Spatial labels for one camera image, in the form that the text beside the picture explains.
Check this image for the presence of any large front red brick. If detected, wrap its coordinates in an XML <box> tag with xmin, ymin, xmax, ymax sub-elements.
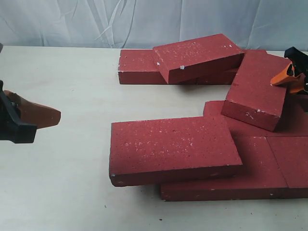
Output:
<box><xmin>109</xmin><ymin>115</ymin><xmax>243</xmax><ymax>187</ymax></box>

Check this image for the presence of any back right red brick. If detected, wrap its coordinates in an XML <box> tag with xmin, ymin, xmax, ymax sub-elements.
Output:
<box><xmin>169</xmin><ymin>47</ymin><xmax>249</xmax><ymax>84</ymax></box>

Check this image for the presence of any base red brick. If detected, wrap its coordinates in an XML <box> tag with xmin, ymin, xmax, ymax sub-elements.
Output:
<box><xmin>267</xmin><ymin>136</ymin><xmax>308</xmax><ymax>199</ymax></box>
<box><xmin>160</xmin><ymin>137</ymin><xmax>288</xmax><ymax>202</ymax></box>

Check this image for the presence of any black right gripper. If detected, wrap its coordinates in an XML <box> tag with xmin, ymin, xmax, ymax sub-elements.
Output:
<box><xmin>270</xmin><ymin>47</ymin><xmax>308</xmax><ymax>94</ymax></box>

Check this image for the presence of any tilted red brick on top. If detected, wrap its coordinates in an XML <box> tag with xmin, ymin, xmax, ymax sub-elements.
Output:
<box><xmin>153</xmin><ymin>34</ymin><xmax>244</xmax><ymax>84</ymax></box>

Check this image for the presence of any red brick moved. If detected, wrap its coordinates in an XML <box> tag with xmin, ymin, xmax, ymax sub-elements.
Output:
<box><xmin>220</xmin><ymin>51</ymin><xmax>292</xmax><ymax>132</ymax></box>

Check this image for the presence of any front left base red brick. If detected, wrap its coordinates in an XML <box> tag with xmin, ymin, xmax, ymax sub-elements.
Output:
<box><xmin>160</xmin><ymin>137</ymin><xmax>288</xmax><ymax>202</ymax></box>

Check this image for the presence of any back left red brick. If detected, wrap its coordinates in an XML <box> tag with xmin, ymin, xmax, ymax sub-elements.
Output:
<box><xmin>118</xmin><ymin>49</ymin><xmax>166</xmax><ymax>85</ymax></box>

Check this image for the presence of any front right base red brick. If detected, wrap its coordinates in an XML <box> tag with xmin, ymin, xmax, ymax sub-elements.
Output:
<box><xmin>267</xmin><ymin>136</ymin><xmax>308</xmax><ymax>199</ymax></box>

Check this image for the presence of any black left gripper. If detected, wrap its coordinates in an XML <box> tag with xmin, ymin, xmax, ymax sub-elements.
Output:
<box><xmin>0</xmin><ymin>80</ymin><xmax>61</xmax><ymax>144</ymax></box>

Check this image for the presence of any middle row right red brick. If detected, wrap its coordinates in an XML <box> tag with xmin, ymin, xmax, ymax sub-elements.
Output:
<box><xmin>203</xmin><ymin>96</ymin><xmax>308</xmax><ymax>137</ymax></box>

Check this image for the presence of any white backdrop cloth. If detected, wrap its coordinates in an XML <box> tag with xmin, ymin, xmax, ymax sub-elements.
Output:
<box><xmin>0</xmin><ymin>0</ymin><xmax>308</xmax><ymax>51</ymax></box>

